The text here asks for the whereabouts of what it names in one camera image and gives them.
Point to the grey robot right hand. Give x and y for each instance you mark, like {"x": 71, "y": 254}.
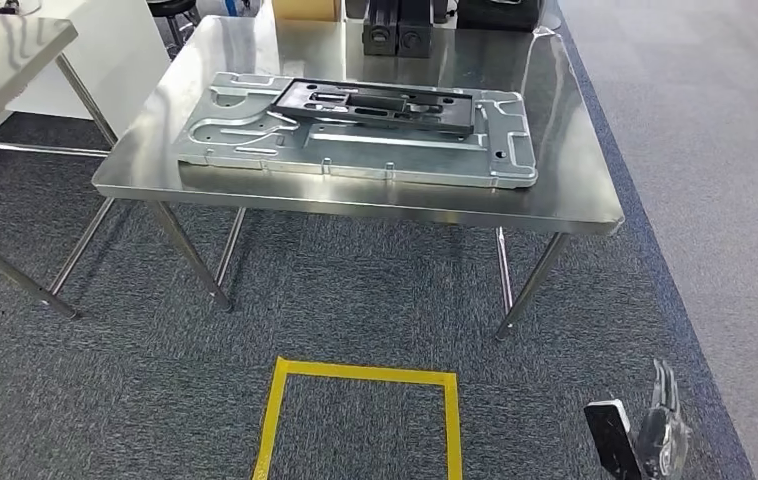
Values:
{"x": 664, "y": 437}

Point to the black plastic frame part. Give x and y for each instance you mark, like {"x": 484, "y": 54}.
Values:
{"x": 299, "y": 99}

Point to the steel workbench table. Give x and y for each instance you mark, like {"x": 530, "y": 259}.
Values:
{"x": 419, "y": 199}

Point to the grey metal fixture plate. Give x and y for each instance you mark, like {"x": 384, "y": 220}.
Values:
{"x": 386, "y": 156}

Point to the black carry case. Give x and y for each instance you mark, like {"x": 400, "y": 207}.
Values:
{"x": 498, "y": 13}

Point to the brown cardboard box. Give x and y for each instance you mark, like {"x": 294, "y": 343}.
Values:
{"x": 306, "y": 8}

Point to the black round stool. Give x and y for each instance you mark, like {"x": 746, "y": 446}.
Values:
{"x": 170, "y": 6}

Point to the white cabinet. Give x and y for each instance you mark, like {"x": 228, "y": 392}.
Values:
{"x": 120, "y": 53}

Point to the steel side table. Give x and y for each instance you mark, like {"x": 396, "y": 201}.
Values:
{"x": 1, "y": 53}

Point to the white wrist camera on bracket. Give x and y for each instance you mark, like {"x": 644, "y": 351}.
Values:
{"x": 611, "y": 444}

